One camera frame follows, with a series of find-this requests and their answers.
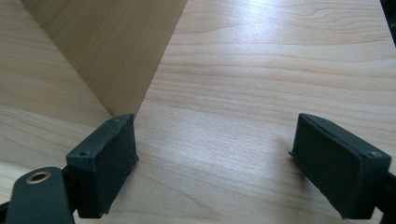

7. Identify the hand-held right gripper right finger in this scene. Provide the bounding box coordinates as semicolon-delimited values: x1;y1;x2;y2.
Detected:
289;113;392;220

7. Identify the light wooden panel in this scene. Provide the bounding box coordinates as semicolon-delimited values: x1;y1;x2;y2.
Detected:
0;0;114;162

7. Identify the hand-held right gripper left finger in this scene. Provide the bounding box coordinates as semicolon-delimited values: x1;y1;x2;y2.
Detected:
65;113;140;219

